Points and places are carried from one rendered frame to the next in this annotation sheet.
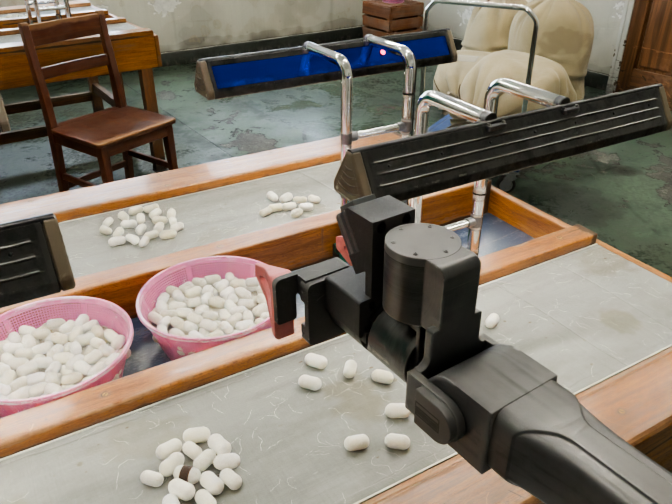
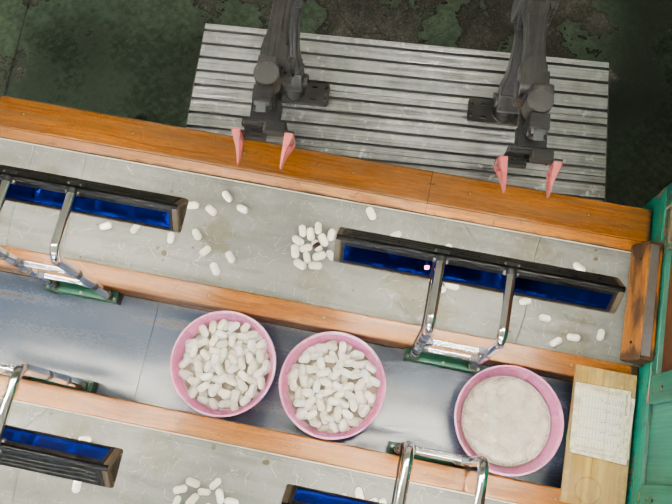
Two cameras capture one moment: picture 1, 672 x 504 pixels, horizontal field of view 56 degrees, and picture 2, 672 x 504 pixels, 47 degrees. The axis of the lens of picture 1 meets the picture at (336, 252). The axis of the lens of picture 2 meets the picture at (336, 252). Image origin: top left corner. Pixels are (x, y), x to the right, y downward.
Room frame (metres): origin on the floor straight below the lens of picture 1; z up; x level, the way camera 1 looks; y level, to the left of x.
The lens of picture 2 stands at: (0.91, 0.62, 2.68)
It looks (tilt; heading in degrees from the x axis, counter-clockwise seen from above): 75 degrees down; 226
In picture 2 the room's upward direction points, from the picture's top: 4 degrees counter-clockwise
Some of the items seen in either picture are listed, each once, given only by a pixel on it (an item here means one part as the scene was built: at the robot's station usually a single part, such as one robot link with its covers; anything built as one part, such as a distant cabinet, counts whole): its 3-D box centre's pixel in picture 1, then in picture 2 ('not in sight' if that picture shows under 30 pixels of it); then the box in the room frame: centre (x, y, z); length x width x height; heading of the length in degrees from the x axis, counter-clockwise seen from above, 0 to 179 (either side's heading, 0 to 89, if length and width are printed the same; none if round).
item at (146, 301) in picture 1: (215, 314); (225, 365); (0.94, 0.22, 0.72); 0.27 x 0.27 x 0.10
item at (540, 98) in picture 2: not in sight; (537, 98); (0.04, 0.41, 1.12); 0.12 x 0.09 x 0.12; 35
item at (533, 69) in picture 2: not in sight; (531, 48); (-0.10, 0.32, 1.05); 0.30 x 0.09 x 0.12; 35
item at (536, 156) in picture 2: not in sight; (542, 176); (0.16, 0.53, 1.07); 0.09 x 0.07 x 0.07; 35
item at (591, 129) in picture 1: (523, 135); (48, 187); (0.91, -0.28, 1.08); 0.62 x 0.08 x 0.07; 120
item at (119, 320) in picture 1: (53, 365); (332, 386); (0.80, 0.46, 0.72); 0.27 x 0.27 x 0.10
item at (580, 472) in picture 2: not in sight; (599, 437); (0.47, 1.03, 0.77); 0.33 x 0.15 x 0.01; 30
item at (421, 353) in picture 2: not in sight; (457, 317); (0.49, 0.59, 0.90); 0.20 x 0.19 x 0.45; 120
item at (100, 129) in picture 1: (109, 123); not in sight; (2.81, 1.04, 0.45); 0.44 x 0.43 x 0.91; 145
